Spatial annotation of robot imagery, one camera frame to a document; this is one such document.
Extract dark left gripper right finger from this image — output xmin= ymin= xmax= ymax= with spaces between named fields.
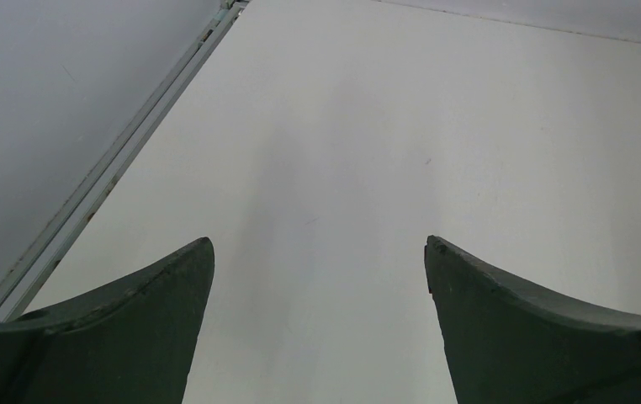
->
xmin=424 ymin=236 xmax=641 ymax=403

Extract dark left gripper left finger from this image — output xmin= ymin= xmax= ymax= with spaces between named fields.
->
xmin=0 ymin=237 xmax=215 ymax=403

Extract aluminium frame rail left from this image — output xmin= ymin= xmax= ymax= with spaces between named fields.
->
xmin=0 ymin=1 xmax=246 ymax=322

